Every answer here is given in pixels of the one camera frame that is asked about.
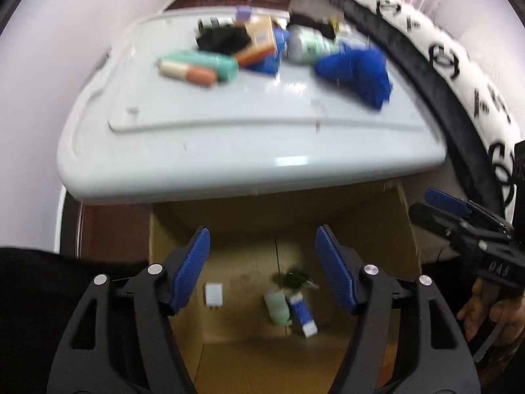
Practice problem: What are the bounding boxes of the green glass cup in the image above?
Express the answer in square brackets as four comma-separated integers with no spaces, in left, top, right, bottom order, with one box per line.
[283,270,319,290]

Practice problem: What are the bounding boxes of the green cap white lotion bottle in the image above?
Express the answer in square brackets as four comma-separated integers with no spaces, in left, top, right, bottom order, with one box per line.
[263,292,292,326]

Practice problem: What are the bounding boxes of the blue chiffon scarf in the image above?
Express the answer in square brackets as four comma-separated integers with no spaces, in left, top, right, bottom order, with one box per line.
[313,45,392,110]

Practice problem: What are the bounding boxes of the black sock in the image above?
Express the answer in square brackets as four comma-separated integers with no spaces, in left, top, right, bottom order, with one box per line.
[286,12,338,40]
[196,26,252,55]

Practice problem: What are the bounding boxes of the cardboard trash box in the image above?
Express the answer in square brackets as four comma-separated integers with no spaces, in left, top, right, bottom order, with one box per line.
[150,181,420,393]

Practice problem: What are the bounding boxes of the person right hand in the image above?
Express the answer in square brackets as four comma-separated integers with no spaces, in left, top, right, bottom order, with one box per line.
[456,278,525,345]

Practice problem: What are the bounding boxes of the black white logo blanket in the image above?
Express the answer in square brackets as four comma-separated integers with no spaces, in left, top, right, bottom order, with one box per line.
[325,0,520,221]

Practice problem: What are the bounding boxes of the small white square item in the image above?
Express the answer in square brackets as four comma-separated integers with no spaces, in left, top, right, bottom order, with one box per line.
[204,282,223,309]

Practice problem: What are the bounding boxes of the white green label bottle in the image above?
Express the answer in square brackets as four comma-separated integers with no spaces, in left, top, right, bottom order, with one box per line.
[286,25,340,65]

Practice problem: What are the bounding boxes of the blue foil packet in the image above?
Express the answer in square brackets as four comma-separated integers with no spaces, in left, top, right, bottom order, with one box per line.
[246,27,289,77]

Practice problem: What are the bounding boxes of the white plastic storage lid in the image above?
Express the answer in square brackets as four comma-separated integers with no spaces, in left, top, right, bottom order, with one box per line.
[57,7,447,203]

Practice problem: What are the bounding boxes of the teal cosmetic tube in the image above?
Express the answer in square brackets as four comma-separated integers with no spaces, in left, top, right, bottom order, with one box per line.
[157,50,240,82]

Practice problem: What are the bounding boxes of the tan cardboard box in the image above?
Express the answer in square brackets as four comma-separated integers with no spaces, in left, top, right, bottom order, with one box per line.
[234,15,277,68]

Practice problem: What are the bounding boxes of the peach white cosmetic tube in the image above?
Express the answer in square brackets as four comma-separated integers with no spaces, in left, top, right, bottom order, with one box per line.
[157,60,218,87]

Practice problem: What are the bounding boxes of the purple small box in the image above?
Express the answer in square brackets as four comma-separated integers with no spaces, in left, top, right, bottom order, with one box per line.
[236,5,252,23]

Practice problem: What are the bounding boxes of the white blue glue tube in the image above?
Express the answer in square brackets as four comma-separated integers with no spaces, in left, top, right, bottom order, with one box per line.
[198,17,235,33]

